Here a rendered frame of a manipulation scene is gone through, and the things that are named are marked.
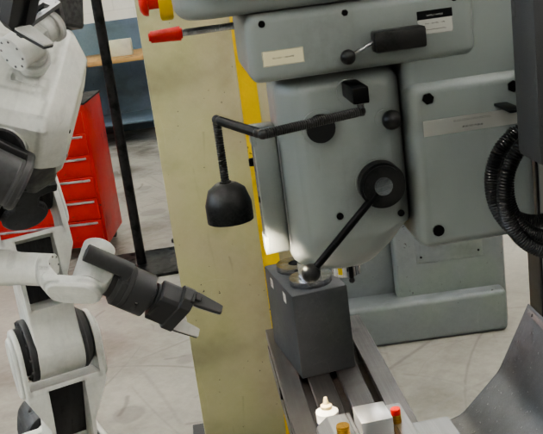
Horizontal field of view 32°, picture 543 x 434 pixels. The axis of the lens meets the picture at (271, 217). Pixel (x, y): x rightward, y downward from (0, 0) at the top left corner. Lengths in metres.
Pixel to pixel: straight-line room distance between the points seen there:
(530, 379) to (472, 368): 2.33
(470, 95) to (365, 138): 0.17
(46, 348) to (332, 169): 0.92
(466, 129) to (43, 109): 0.76
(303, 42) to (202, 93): 1.87
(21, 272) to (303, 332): 0.58
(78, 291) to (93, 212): 4.32
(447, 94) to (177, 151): 1.93
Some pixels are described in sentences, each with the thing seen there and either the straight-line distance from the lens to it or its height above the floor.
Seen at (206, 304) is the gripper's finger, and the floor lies 1.16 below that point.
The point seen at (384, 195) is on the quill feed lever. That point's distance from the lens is 1.44.
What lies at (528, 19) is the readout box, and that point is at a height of 1.70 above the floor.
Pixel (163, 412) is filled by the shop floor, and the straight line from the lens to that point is 4.09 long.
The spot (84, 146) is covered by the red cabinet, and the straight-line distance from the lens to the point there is 6.07.
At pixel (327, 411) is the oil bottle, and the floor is 1.03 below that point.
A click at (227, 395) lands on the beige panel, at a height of 0.24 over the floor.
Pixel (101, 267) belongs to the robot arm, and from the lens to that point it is 1.84.
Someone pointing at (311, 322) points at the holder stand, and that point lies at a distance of 1.98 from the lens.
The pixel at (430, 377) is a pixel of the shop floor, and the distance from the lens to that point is 4.08.
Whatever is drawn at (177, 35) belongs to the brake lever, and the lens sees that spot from 1.58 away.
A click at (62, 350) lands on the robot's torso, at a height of 1.03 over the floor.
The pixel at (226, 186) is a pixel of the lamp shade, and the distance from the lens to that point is 1.44.
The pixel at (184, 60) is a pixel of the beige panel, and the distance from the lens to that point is 3.23.
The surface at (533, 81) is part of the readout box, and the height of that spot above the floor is 1.62.
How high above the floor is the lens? 1.83
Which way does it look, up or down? 16 degrees down
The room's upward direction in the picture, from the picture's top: 8 degrees counter-clockwise
